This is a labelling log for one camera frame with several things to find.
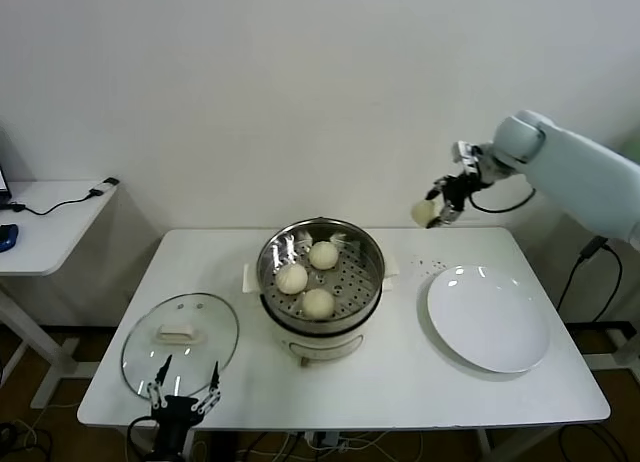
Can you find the white steamed baozi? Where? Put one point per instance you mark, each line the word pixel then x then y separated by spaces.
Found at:
pixel 322 255
pixel 291 278
pixel 422 212
pixel 318 303

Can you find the laptop screen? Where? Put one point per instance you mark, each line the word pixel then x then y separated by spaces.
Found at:
pixel 4 179

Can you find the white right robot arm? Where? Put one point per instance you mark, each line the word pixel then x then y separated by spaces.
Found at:
pixel 575 172

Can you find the perforated steel steamer basket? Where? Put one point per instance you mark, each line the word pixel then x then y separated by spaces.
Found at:
pixel 350 292

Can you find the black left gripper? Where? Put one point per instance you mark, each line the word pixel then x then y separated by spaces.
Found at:
pixel 175 417

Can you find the white side table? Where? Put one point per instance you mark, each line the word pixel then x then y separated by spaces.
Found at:
pixel 50 232

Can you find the white power strip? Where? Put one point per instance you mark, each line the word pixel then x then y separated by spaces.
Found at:
pixel 325 441

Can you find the white electric pot base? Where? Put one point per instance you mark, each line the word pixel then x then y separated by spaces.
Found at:
pixel 325 344

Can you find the round glass pot lid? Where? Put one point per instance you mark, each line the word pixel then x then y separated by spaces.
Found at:
pixel 210 327

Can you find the pale green box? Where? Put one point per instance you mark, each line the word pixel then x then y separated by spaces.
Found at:
pixel 634 144

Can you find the white table leg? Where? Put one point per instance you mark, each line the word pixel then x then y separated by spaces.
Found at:
pixel 191 442
pixel 489 439

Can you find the white round plate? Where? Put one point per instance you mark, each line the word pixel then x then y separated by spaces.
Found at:
pixel 480 322

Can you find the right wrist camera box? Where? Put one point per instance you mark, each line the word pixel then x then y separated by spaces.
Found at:
pixel 467 157

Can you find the blue computer mouse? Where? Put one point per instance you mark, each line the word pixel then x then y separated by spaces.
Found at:
pixel 9 236

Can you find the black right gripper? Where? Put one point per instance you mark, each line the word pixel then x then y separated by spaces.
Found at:
pixel 462 189

